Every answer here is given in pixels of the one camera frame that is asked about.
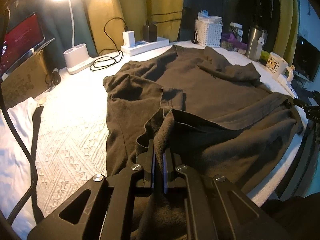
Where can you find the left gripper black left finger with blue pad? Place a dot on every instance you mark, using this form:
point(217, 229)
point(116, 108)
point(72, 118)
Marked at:
point(103, 207)

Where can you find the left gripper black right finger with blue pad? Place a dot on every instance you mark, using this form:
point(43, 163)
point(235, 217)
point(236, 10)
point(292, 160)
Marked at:
point(214, 207)

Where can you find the dark brown t-shirt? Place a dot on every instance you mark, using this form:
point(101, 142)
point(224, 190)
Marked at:
point(217, 116)

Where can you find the white cartoon mug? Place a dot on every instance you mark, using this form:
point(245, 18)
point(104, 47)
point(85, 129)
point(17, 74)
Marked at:
point(277, 66)

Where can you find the stainless steel tumbler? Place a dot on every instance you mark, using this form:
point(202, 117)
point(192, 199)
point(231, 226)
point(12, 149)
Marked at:
point(257, 37)

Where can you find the white pillow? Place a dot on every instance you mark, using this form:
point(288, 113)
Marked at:
point(15, 167)

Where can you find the white knitted blanket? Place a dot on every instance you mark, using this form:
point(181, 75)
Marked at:
point(71, 145)

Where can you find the purple cloth item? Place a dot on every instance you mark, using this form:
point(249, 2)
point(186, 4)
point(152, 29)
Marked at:
point(230, 38)

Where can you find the clear jar white lid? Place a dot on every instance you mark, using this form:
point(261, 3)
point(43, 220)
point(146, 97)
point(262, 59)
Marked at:
point(236, 30)

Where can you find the white plastic basket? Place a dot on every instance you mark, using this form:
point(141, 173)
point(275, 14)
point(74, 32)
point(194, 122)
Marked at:
point(208, 29)

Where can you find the small black earphones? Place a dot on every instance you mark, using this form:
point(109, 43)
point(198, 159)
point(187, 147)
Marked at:
point(53, 78)

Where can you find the brown cardboard box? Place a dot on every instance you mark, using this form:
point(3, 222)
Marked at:
point(28, 80)

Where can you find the white power strip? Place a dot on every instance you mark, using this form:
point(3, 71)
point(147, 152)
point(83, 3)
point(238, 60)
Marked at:
point(143, 46)

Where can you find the white charger plug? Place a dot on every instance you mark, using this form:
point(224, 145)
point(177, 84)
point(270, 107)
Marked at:
point(129, 38)

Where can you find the black charger adapter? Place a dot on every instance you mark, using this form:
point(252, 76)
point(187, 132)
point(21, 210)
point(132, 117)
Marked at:
point(149, 32)

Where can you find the tablet with red screen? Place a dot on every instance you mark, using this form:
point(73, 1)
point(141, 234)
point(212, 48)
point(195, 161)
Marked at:
point(21, 42)

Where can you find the yellow curtain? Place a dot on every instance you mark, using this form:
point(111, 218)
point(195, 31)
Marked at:
point(107, 19)

